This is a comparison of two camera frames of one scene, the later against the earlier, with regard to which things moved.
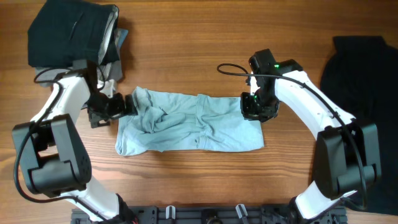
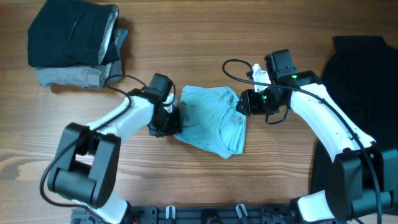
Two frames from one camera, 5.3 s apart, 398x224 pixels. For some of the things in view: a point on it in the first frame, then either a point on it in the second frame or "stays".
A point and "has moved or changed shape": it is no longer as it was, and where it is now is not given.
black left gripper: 120,111 to 176,129
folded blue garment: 120,35 stays
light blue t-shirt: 171,122 has moved or changed shape
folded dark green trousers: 62,33 stays
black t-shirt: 361,75 stays
